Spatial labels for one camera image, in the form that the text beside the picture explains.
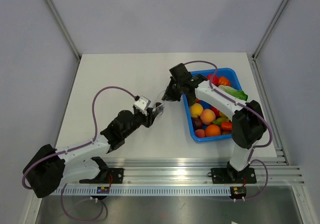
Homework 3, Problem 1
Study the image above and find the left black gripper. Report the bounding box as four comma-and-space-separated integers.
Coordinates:
122, 107, 158, 139

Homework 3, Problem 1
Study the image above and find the clear zip top bag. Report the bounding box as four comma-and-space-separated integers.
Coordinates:
153, 90, 165, 107

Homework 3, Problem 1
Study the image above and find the black eggplant toy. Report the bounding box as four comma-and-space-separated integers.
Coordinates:
154, 102, 164, 110

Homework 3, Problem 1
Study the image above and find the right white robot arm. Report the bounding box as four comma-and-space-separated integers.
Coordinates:
162, 63, 267, 183

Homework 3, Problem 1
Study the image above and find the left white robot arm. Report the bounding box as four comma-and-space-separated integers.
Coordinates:
22, 102, 164, 198

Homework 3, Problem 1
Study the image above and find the dark purple plum toy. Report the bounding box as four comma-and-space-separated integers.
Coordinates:
191, 117, 204, 130

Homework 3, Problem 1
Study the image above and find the red strawberry toy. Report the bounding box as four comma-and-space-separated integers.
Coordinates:
207, 74, 219, 86

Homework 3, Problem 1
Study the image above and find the small pink peach toy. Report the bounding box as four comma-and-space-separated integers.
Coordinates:
194, 129, 206, 138

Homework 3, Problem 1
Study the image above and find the blue plastic bin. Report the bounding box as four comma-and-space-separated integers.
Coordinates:
181, 67, 242, 143

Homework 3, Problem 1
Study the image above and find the red tomato toy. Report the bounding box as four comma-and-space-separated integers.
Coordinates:
210, 106, 221, 118

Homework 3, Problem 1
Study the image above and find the orange persimmon toy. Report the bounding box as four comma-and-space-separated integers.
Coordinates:
218, 76, 231, 87

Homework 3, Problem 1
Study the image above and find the green pepper toy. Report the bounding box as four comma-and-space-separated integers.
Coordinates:
212, 117, 230, 126

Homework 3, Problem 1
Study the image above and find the orange fruit toy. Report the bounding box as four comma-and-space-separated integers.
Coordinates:
205, 124, 221, 137

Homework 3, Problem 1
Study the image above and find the red carrot toy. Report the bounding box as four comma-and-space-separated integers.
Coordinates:
220, 121, 233, 132

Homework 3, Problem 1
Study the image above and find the green cabbage toy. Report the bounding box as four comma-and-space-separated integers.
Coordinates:
218, 85, 248, 101

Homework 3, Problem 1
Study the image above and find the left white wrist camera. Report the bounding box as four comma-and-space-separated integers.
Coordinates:
133, 95, 151, 116

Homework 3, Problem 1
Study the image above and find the aluminium mounting rail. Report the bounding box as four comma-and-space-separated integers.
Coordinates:
33, 157, 306, 186

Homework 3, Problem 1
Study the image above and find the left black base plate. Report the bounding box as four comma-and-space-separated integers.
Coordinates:
79, 168, 124, 184

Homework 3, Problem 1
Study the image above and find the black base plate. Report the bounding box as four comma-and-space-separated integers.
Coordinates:
209, 167, 257, 184
79, 168, 124, 184

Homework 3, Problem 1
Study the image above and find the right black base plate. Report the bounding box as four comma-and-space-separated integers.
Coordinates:
209, 167, 257, 184

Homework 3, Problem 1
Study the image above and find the white slotted cable duct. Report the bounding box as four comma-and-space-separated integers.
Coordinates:
52, 185, 231, 197

